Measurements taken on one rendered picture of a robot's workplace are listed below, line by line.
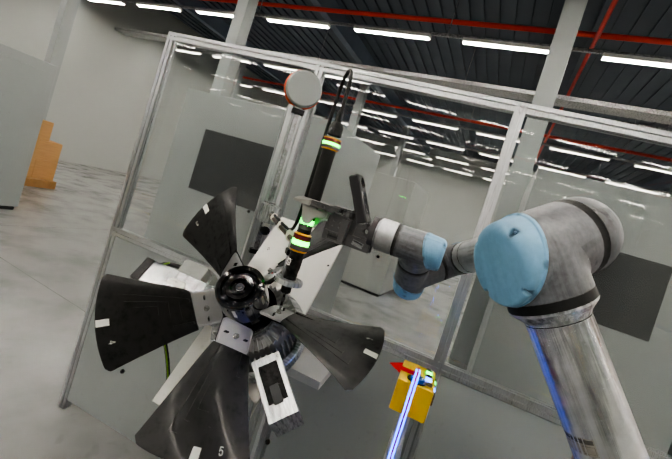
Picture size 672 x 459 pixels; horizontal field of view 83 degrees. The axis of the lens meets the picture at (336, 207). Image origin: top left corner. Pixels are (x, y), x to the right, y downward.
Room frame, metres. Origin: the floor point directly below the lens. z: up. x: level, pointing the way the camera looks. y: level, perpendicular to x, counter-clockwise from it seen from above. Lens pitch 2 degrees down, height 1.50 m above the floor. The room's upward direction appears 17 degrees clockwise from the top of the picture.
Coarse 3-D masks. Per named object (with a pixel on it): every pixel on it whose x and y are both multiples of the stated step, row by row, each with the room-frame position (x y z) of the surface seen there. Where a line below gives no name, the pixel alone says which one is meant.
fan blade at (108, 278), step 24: (120, 288) 0.91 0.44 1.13; (144, 288) 0.91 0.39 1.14; (168, 288) 0.91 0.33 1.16; (96, 312) 0.90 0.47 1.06; (120, 312) 0.90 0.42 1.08; (144, 312) 0.90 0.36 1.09; (168, 312) 0.91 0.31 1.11; (192, 312) 0.92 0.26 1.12; (96, 336) 0.89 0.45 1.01; (120, 336) 0.89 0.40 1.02; (144, 336) 0.90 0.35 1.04; (168, 336) 0.91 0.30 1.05; (120, 360) 0.89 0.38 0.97
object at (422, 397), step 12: (420, 372) 1.11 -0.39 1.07; (396, 384) 1.03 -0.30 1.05; (408, 384) 1.02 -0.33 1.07; (420, 384) 1.03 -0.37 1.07; (396, 396) 1.03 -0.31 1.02; (420, 396) 1.01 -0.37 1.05; (432, 396) 1.00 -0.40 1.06; (396, 408) 1.02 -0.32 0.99; (420, 408) 1.01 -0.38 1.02; (420, 420) 1.00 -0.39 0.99
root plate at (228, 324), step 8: (224, 320) 0.87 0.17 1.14; (232, 320) 0.89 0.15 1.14; (224, 328) 0.86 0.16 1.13; (232, 328) 0.88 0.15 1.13; (240, 328) 0.90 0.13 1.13; (248, 328) 0.91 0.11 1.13; (224, 336) 0.86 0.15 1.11; (232, 336) 0.87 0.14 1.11; (240, 336) 0.89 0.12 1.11; (248, 336) 0.90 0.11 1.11; (224, 344) 0.85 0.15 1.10; (232, 344) 0.86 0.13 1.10; (240, 344) 0.88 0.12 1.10; (248, 344) 0.89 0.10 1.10
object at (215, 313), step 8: (192, 296) 0.92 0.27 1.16; (200, 296) 0.92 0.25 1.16; (208, 296) 0.93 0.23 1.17; (200, 304) 0.93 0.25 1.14; (208, 304) 0.93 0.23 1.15; (216, 304) 0.93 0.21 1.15; (200, 312) 0.93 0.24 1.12; (208, 312) 0.93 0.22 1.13; (216, 312) 0.93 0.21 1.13; (200, 320) 0.93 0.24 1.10; (216, 320) 0.94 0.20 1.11
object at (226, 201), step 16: (224, 192) 1.13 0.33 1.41; (208, 208) 1.13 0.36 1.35; (224, 208) 1.09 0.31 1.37; (192, 224) 1.14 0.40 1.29; (208, 224) 1.10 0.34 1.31; (224, 224) 1.06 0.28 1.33; (192, 240) 1.12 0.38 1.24; (208, 240) 1.08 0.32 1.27; (224, 240) 1.04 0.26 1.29; (208, 256) 1.07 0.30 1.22; (224, 256) 1.02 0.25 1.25
